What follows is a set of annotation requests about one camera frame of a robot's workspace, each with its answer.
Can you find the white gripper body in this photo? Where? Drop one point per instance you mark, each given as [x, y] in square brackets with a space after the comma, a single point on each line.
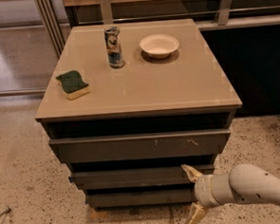
[202, 190]

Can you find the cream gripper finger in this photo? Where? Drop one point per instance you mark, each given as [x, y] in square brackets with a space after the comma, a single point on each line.
[192, 173]
[196, 214]

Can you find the grey drawer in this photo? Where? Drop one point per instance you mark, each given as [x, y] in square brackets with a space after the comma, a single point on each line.
[141, 198]
[151, 146]
[129, 178]

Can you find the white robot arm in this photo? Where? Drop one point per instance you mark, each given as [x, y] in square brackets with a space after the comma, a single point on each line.
[244, 184]

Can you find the grey drawer cabinet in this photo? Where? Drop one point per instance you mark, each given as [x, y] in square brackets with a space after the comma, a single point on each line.
[185, 92]

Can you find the white bowl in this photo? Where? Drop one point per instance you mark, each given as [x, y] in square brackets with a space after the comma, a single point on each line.
[159, 46]

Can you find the green yellow sponge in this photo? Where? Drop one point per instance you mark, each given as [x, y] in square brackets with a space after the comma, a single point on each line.
[72, 84]

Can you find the tall slim drink can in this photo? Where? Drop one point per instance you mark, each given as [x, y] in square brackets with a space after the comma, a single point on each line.
[113, 47]

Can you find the metal railing frame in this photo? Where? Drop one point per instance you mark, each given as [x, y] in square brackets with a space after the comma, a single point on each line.
[210, 14]

